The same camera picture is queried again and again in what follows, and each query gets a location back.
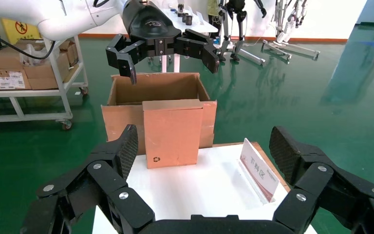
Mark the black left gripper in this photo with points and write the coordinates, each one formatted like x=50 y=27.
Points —
x=148 y=25

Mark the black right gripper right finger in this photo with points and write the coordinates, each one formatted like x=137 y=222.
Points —
x=316 y=181

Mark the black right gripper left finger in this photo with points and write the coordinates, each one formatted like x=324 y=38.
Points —
x=106 y=176

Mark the small cardboard box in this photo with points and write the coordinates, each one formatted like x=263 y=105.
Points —
x=172 y=135

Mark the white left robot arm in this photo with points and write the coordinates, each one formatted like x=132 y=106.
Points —
x=61 y=16

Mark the large open cardboard box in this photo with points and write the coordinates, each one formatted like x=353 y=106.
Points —
x=119 y=116

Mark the plain cardboard box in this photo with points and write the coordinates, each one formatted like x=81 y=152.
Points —
x=41 y=77
x=3 y=59
x=71 y=53

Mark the cardboard box with shipping label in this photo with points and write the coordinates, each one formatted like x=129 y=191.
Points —
x=8 y=79

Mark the black cylinder part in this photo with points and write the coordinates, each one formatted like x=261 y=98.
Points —
x=189 y=20
x=184 y=16
x=180 y=8

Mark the acrylic sign with red print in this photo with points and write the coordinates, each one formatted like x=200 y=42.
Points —
x=258 y=171

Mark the white wheeled shelf cart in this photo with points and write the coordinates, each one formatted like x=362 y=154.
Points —
x=29 y=93

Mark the white legged robot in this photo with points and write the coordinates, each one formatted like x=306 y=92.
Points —
x=285 y=32

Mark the white plastic bag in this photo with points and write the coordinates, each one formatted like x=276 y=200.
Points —
x=32 y=51

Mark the yellow warning sign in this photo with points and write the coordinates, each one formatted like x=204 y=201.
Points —
x=12 y=32

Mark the grey floor stand frame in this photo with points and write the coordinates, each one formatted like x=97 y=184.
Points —
x=300 y=50
x=253 y=57

